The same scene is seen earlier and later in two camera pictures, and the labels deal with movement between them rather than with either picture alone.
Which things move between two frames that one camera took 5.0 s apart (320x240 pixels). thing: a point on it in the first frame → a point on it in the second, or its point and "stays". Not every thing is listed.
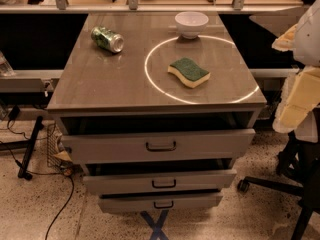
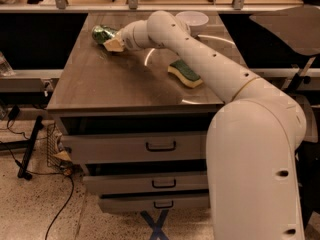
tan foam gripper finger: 300,96 → 114,45
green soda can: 107,39 stays
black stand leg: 27,156 stays
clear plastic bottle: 5,68 stays
